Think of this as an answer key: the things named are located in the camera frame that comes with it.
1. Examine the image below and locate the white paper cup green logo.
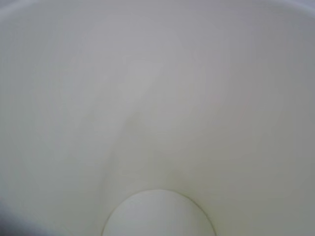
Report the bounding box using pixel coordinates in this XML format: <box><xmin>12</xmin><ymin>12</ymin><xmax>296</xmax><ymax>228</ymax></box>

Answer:
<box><xmin>0</xmin><ymin>0</ymin><xmax>315</xmax><ymax>236</ymax></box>

